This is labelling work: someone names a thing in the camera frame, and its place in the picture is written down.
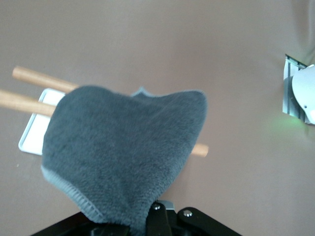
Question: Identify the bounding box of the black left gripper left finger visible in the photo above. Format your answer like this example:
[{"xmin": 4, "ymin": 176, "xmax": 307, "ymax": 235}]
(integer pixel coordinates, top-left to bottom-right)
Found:
[{"xmin": 31, "ymin": 211, "xmax": 131, "ymax": 236}]

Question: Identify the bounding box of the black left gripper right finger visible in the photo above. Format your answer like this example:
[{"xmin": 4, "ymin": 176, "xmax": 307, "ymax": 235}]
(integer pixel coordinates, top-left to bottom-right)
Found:
[{"xmin": 146, "ymin": 203, "xmax": 242, "ymax": 236}]

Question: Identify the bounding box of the grey and pink towel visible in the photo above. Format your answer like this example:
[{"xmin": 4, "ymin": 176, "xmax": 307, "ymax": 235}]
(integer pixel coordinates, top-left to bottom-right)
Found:
[{"xmin": 40, "ymin": 85, "xmax": 209, "ymax": 236}]

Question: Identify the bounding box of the white rack with wooden bars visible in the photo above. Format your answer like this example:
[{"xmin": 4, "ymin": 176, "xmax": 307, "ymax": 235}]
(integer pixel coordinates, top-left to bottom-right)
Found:
[{"xmin": 0, "ymin": 65, "xmax": 210, "ymax": 158}]

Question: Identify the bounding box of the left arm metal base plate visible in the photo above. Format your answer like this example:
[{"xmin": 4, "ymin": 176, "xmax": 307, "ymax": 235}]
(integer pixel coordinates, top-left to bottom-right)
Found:
[{"xmin": 282, "ymin": 53, "xmax": 310, "ymax": 123}]

